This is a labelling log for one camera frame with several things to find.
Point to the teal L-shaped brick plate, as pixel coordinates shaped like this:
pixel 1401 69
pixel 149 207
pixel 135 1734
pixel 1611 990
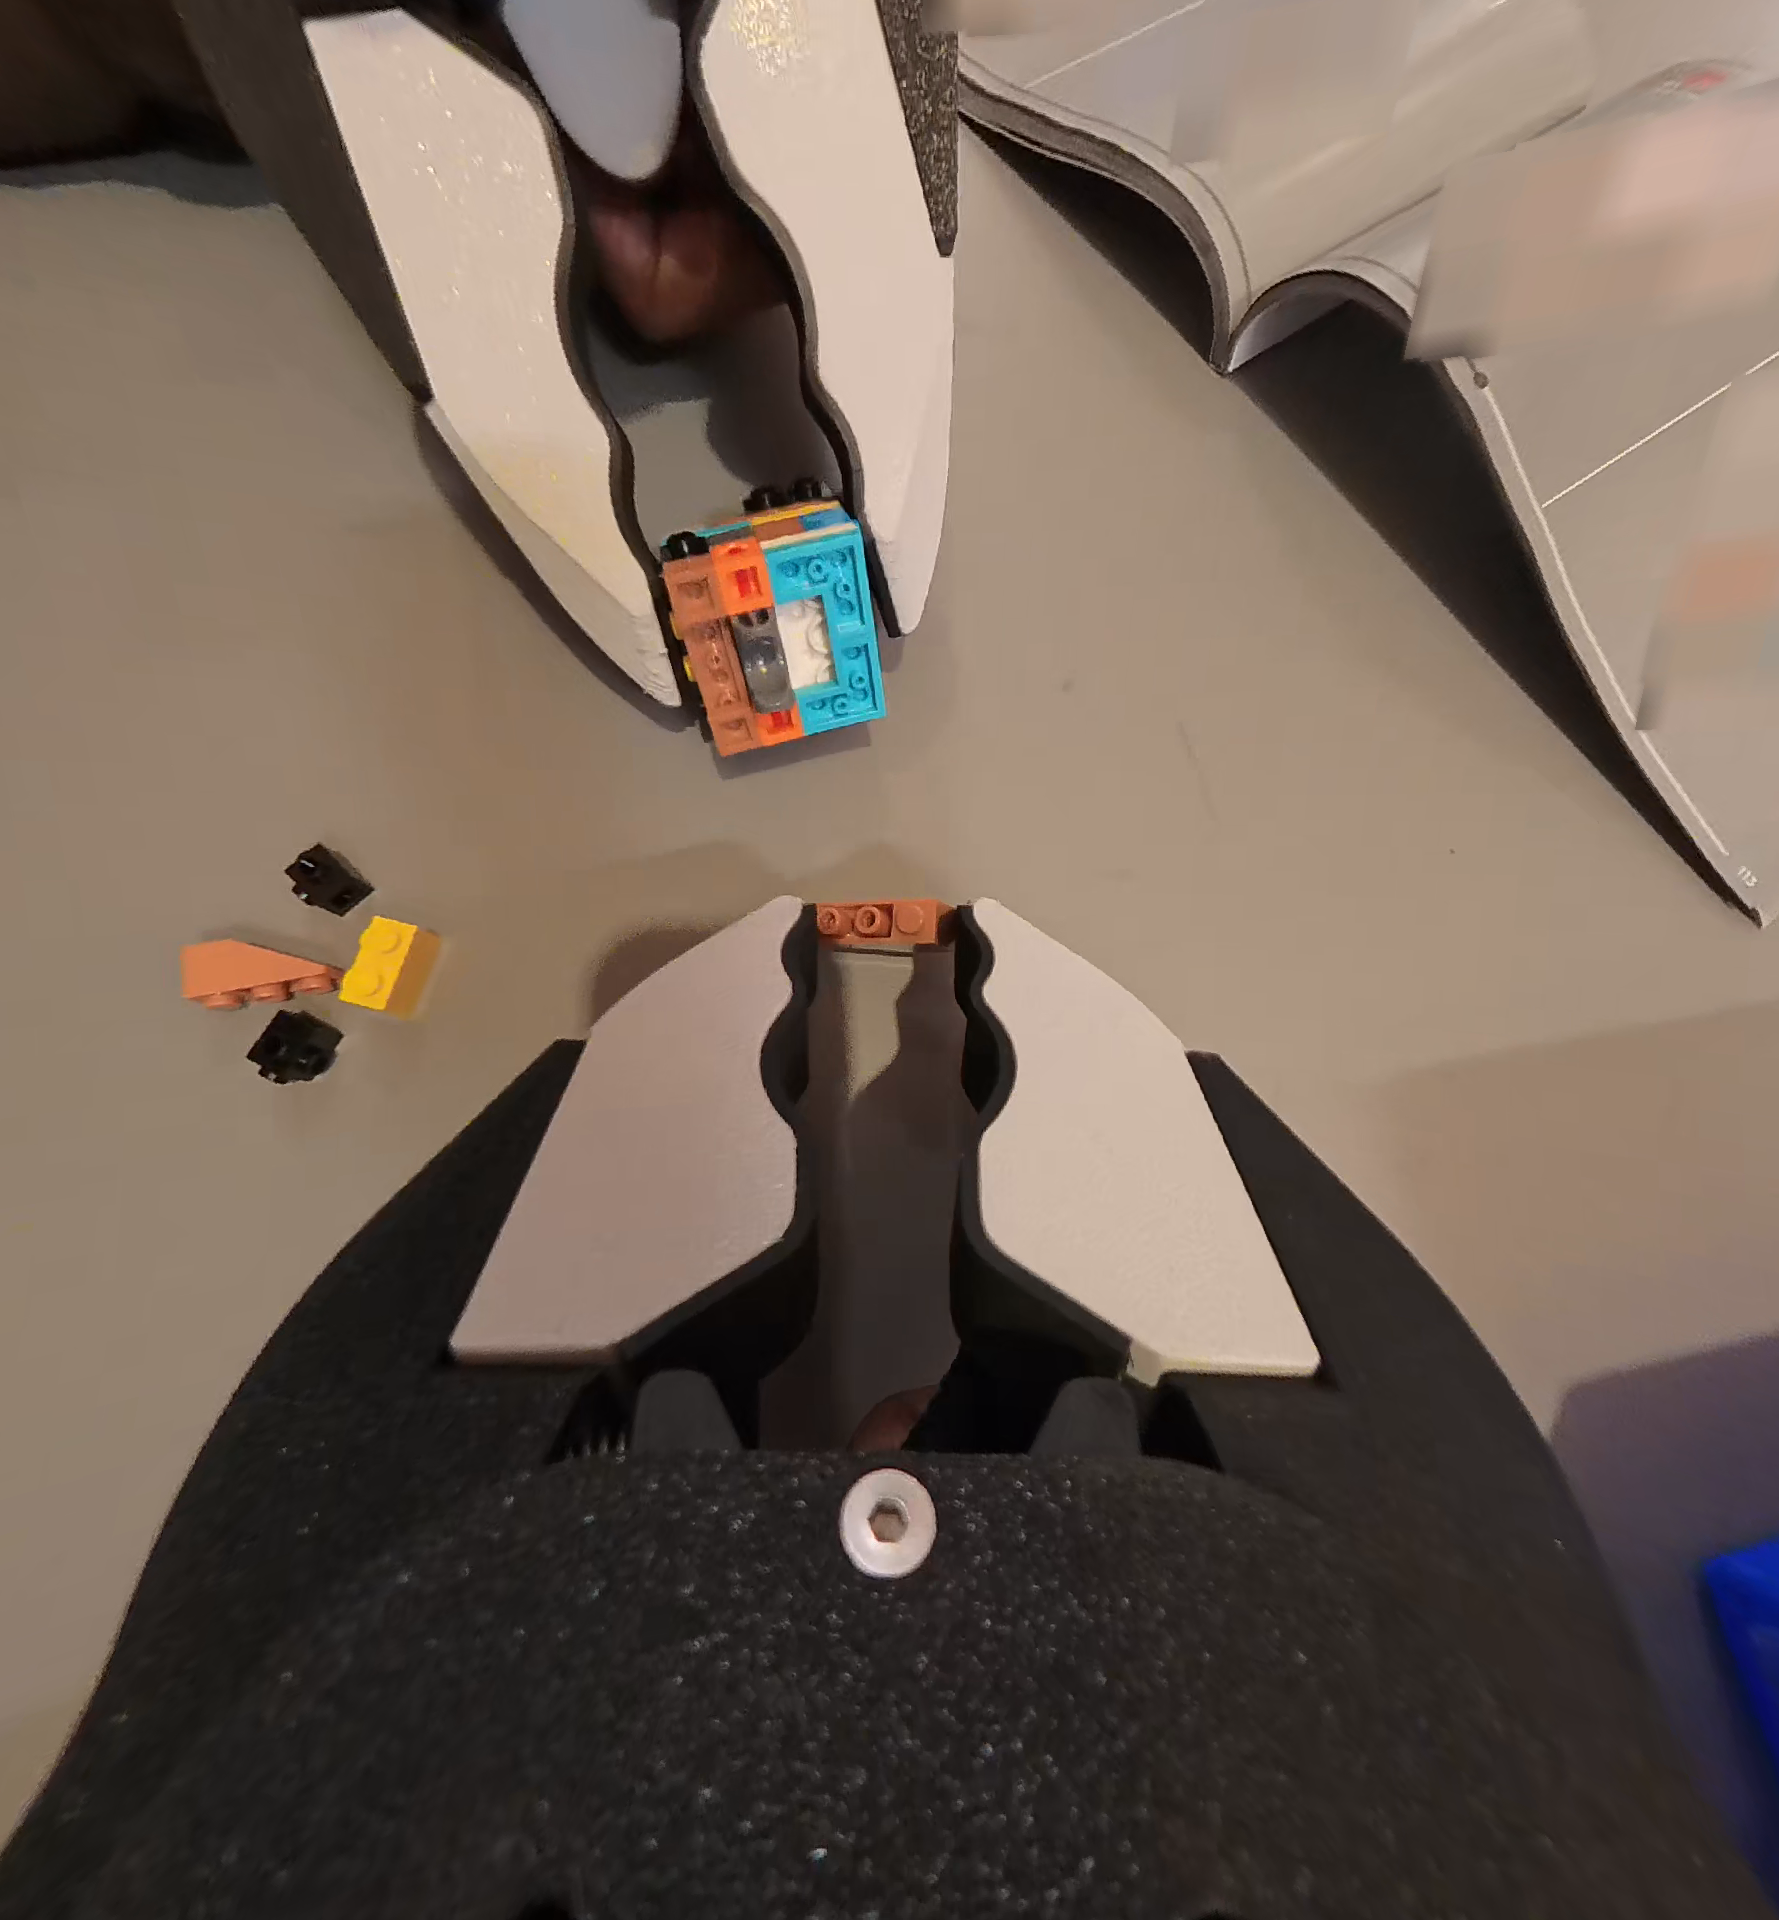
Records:
pixel 851 676

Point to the grey instruction booklet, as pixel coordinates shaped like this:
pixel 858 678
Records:
pixel 1610 571

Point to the salmon wedge brick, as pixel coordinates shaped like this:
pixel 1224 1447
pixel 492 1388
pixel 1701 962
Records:
pixel 252 973

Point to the small black brick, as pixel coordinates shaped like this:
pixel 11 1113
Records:
pixel 326 877
pixel 293 1047

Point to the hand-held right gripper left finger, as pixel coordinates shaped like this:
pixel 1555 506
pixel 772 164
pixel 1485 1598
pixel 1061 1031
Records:
pixel 634 1185

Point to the yellow brick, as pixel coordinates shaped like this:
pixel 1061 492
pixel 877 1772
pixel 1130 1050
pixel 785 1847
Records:
pixel 387 965

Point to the person's left hand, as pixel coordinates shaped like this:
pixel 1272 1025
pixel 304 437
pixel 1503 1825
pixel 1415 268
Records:
pixel 680 255

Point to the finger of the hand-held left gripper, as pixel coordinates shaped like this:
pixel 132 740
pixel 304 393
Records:
pixel 860 272
pixel 485 300

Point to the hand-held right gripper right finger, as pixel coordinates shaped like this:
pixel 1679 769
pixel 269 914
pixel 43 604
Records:
pixel 1130 1185

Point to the small tan brick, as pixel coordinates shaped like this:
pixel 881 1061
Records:
pixel 890 920

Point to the grey desk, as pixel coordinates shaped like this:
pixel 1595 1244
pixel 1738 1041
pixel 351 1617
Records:
pixel 230 602

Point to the multicoloured brick model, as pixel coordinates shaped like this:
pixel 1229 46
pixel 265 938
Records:
pixel 725 660

